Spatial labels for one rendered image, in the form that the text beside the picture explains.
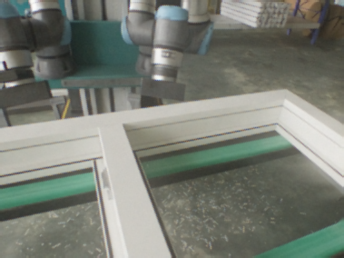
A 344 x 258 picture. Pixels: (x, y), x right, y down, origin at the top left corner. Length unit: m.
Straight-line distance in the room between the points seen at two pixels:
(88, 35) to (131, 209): 1.08
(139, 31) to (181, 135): 0.46
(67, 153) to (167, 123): 0.19
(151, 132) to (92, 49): 0.90
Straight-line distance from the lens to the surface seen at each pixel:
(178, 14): 0.71
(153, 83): 0.71
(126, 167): 0.35
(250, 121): 0.58
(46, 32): 0.87
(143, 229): 0.29
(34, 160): 0.47
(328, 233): 0.45
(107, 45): 1.30
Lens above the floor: 1.18
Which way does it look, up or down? 35 degrees down
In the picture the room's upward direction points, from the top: 4 degrees clockwise
